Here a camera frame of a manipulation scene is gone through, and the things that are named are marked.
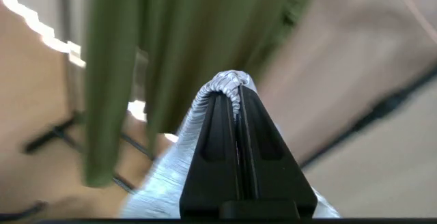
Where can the pale grey shorts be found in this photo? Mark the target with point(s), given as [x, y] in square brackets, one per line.
[164, 183]

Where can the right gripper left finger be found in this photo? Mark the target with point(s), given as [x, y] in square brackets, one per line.
[211, 176]

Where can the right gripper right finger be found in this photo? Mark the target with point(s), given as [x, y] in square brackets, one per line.
[273, 179]

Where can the black clothes rack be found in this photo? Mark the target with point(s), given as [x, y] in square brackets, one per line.
[379, 111]

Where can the green long-sleeved shirt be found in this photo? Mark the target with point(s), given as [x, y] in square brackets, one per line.
[191, 29]

